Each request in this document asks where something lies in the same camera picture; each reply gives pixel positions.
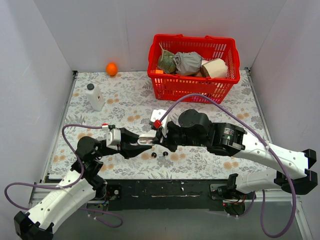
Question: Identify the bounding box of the white earbud charging case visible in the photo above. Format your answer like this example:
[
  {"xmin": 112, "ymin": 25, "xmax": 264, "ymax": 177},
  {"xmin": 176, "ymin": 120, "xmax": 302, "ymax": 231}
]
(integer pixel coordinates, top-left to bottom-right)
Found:
[{"xmin": 137, "ymin": 133, "xmax": 156, "ymax": 146}]

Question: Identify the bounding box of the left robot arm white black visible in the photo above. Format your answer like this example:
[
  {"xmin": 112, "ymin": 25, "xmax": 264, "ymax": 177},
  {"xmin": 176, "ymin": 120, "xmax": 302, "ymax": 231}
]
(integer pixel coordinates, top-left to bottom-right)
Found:
[{"xmin": 14, "ymin": 124, "xmax": 155, "ymax": 240}]

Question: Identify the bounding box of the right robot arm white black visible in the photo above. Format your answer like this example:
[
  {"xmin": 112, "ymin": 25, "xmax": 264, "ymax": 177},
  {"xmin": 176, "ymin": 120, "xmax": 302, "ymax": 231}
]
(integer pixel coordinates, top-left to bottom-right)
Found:
[{"xmin": 150, "ymin": 109, "xmax": 318, "ymax": 199}]

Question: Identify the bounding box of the floral table cloth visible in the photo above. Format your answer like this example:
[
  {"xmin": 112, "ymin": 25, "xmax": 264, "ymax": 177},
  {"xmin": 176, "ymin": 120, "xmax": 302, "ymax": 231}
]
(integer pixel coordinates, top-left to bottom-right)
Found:
[{"xmin": 47, "ymin": 70, "xmax": 269, "ymax": 181}]

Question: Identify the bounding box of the white bottle black cap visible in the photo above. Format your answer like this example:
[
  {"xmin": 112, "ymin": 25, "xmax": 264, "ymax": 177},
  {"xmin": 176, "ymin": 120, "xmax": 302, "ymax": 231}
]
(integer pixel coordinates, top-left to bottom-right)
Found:
[{"xmin": 85, "ymin": 83, "xmax": 105, "ymax": 112}]

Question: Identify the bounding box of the red plastic shopping basket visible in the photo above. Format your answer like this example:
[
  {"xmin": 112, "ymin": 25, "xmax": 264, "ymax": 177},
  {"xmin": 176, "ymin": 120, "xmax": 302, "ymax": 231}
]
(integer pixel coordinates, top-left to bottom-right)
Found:
[{"xmin": 147, "ymin": 34, "xmax": 241, "ymax": 104}]

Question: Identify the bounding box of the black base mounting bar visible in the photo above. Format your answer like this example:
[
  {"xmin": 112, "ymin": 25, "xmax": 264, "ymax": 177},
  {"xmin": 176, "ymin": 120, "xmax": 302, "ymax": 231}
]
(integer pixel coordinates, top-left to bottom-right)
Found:
[{"xmin": 90, "ymin": 179, "xmax": 253, "ymax": 211}]

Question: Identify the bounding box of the orange fruit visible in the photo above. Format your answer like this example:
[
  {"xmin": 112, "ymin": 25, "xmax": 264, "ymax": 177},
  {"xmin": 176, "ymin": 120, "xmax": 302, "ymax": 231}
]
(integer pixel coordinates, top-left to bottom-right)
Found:
[{"xmin": 105, "ymin": 62, "xmax": 118, "ymax": 76}]

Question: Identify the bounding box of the grey crumpled bag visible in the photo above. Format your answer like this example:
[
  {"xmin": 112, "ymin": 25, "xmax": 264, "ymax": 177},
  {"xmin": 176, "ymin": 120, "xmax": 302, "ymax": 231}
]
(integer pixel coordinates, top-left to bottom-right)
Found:
[{"xmin": 173, "ymin": 51, "xmax": 203, "ymax": 76}]

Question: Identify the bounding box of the beige paper roll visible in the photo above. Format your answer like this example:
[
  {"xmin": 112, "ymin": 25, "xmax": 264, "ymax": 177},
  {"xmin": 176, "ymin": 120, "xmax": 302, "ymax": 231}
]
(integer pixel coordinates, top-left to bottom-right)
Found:
[{"xmin": 200, "ymin": 58, "xmax": 228, "ymax": 79}]

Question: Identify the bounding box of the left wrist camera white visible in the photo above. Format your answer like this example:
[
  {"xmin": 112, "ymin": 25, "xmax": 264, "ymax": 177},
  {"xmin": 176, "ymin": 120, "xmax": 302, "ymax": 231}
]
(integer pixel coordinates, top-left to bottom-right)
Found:
[{"xmin": 101, "ymin": 123, "xmax": 121, "ymax": 146}]

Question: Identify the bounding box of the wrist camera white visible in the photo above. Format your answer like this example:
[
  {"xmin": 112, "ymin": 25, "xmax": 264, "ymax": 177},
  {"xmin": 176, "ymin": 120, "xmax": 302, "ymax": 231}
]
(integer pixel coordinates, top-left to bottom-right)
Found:
[
  {"xmin": 149, "ymin": 109, "xmax": 168, "ymax": 130},
  {"xmin": 101, "ymin": 123, "xmax": 121, "ymax": 146}
]

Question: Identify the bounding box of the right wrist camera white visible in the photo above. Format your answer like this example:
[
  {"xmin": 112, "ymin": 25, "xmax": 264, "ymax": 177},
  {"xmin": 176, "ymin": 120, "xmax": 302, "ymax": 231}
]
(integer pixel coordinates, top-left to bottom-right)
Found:
[{"xmin": 149, "ymin": 109, "xmax": 168, "ymax": 130}]

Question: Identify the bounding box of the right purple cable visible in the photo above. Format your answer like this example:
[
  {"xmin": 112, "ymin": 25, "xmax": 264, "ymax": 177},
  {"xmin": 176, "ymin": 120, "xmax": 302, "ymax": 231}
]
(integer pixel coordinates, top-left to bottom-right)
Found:
[{"xmin": 159, "ymin": 93, "xmax": 298, "ymax": 238}]

